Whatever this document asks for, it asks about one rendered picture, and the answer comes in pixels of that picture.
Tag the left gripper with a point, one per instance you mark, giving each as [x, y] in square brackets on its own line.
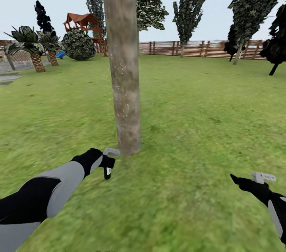
[109, 162]

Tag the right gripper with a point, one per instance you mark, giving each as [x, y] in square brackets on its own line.
[248, 185]

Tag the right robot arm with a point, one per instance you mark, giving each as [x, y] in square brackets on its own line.
[275, 202]

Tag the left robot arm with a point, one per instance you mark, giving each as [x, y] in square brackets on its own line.
[44, 196]

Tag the pesticide atomizer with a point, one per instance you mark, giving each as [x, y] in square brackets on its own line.
[107, 173]

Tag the bush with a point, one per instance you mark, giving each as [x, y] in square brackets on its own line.
[57, 46]
[32, 43]
[78, 45]

